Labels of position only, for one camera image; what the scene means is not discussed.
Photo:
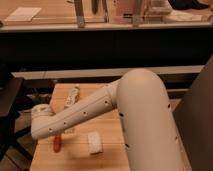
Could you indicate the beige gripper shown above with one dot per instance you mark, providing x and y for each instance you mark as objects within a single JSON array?
[{"x": 69, "y": 131}]

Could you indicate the white paper sheet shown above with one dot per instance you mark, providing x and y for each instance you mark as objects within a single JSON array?
[{"x": 22, "y": 14}]

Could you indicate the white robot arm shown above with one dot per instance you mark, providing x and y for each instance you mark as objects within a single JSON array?
[{"x": 149, "y": 129}]

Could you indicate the black chair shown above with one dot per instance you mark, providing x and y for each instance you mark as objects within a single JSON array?
[{"x": 11, "y": 99}]

